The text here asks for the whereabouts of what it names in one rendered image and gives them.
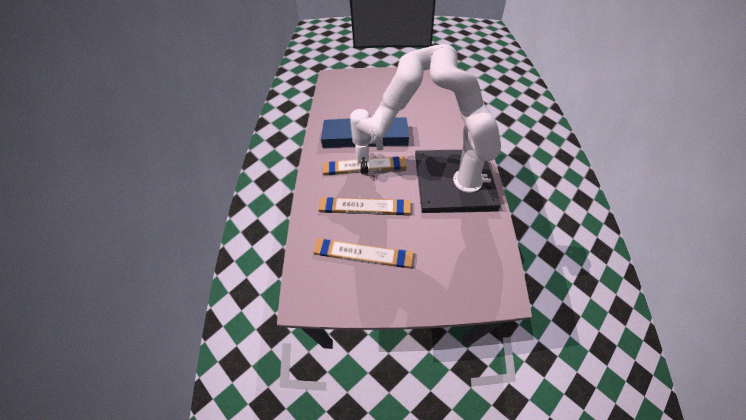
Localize tan rectangular pack with blue bands and white label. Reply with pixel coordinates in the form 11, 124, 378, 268
323, 156, 407, 176

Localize blue rectangular block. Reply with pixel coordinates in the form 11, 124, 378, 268
321, 117, 409, 148

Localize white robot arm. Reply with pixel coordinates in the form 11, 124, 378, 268
350, 44, 501, 193

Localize orange flat pack with blue bands and white label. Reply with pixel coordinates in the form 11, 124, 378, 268
319, 197, 410, 216

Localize orange box with blue bands and white label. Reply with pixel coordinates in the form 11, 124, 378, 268
313, 238, 413, 269

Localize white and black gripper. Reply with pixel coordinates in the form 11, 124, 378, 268
353, 142, 369, 174

